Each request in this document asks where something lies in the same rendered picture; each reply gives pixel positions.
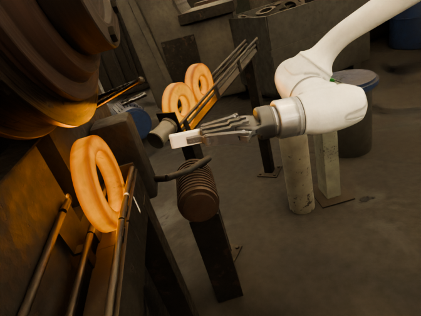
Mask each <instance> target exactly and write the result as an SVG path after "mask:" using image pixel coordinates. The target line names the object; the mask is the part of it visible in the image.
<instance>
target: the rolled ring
mask: <svg viewBox="0 0 421 316"><path fill-rule="evenodd" d="M96 164H97V166H98V168H99V170H100V172H101V174H102V176H103V180H104V182H105V186H106V189H107V195H108V202H107V201H106V199H105V197H104V194H103V192H102V189H101V186H100V183H99V180H98V175H97V171H96ZM70 171H71V178H72V181H73V186H74V189H75V192H76V196H77V198H78V201H79V203H80V206H81V208H82V210H83V212H84V214H85V216H86V217H87V218H88V220H89V222H90V223H91V224H92V225H93V226H94V227H95V228H96V229H97V230H98V231H101V232H102V233H108V232H111V231H115V230H117V224H118V217H119V214H120V208H121V205H122V199H123V194H124V190H125V183H124V181H123V177H122V173H121V171H120V168H119V166H118V163H117V161H116V158H115V156H114V155H113V153H112V151H111V150H110V148H109V146H108V145H107V143H106V142H105V141H104V140H103V139H102V138H101V137H99V136H97V135H91V136H87V137H84V138H81V139H78V140H76V141H75V142H74V143H73V145H72V147H71V152H70Z"/></svg>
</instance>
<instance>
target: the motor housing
mask: <svg viewBox="0 0 421 316"><path fill-rule="evenodd" d="M199 160H200V159H189V160H186V161H184V162H183V163H181V165H180V166H179V168H178V169H177V171H179V170H181V169H185V168H187V167H189V166H191V165H192V164H194V163H196V162H197V161H199ZM176 189H177V207H178V209H179V211H180V213H181V215H182V216H183V217H184V218H185V219H187V220H189V224H190V227H191V230H192V232H193V235H194V238H195V241H196V243H197V246H198V249H199V251H200V255H201V257H202V260H203V262H204V265H205V268H206V270H207V273H208V276H209V278H210V282H211V284H212V287H213V289H214V292H215V295H216V297H217V301H218V302H219V303H220V302H224V301H227V300H231V299H233V298H237V297H241V296H243V295H244V294H243V291H242V287H241V283H240V280H239V276H238V274H237V270H236V266H235V263H234V260H233V257H232V253H231V249H230V247H229V243H228V240H227V236H226V233H225V230H224V227H223V223H222V220H221V216H220V214H219V210H218V209H219V195H218V192H217V188H216V184H215V181H214V177H213V174H212V170H211V168H210V167H209V165H208V164H206V165H205V166H204V167H203V168H201V169H200V168H198V169H197V170H195V171H194V172H191V173H190V174H187V175H184V176H182V177H178V178H176Z"/></svg>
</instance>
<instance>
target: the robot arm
mask: <svg viewBox="0 0 421 316"><path fill-rule="evenodd" d="M420 1H421V0H370V1H368V2H367V3H366V4H364V5H363V6H362V7H360V8H359V9H357V10H356V11H355V12H354V13H352V14H351V15H349V16H348V17H347V18H345V19H344V20H343V21H341V22H340V23H338V24H337V25H336V26H335V27H334V28H333V29H331V30H330V31H329V32H328V33H327V34H326V35H325V36H324V37H323V38H322V39H321V40H320V41H319V42H318V43H317V44H316V45H314V46H313V47H312V48H311V49H309V50H306V51H300V52H299V53H298V54H297V55H296V56H295V57H293V58H290V59H287V60H285V61H284V62H282V63H281V64H280V65H279V66H278V68H277V70H276V72H275V77H274V81H275V85H276V88H277V91H278V93H279V94H280V96H281V98H282V99H279V100H273V101H272V102H271V104H270V105H265V106H261V107H256V108H255V109H254V110H253V114H252V115H248V116H245V115H243V116H240V117H238V113H234V114H232V115H230V116H228V117H224V118H220V119H218V120H214V121H211V122H207V123H205V124H201V125H200V126H201V127H200V128H199V129H195V130H189V131H185V132H179V133H176V134H170V135H169V139H170V143H171V146H172V149H175V148H179V147H184V146H188V145H194V144H199V143H203V144H205V146H214V145H226V144H238V143H242V144H249V143H250V142H251V140H250V138H251V137H254V136H256V135H257V136H258V138H259V139H261V140H264V139H270V138H273V137H275V136H276V137H277V138H278V139H285V138H288V137H294V136H299V135H304V134H311V135H317V134H325V133H329V132H334V131H337V130H341V129H344V128H347V127H349V126H351V125H354V124H356V123H358V122H359V121H361V120H362V119H363V118H364V116H365V114H366V110H367V106H368V104H367V99H366V95H365V92H364V91H363V89H362V88H360V87H357V86H354V85H348V84H338V85H337V84H336V83H334V82H330V78H331V76H332V75H333V73H332V64H333V62H334V60H335V58H336V57H337V55H338V54H339V53H340V51H341V50H342V49H343V48H344V47H345V46H347V45H348V44H349V43H351V42H352V41H353V40H355V39H357V38H358V37H360V36H361V35H363V34H365V33H367V32H369V31H370V30H372V29H373V28H376V27H377V26H379V25H381V24H382V23H384V22H385V21H388V20H389V19H391V18H393V17H394V16H396V15H398V14H400V13H401V12H403V11H405V10H406V9H408V8H410V7H412V6H413V5H415V4H417V3H419V2H420Z"/></svg>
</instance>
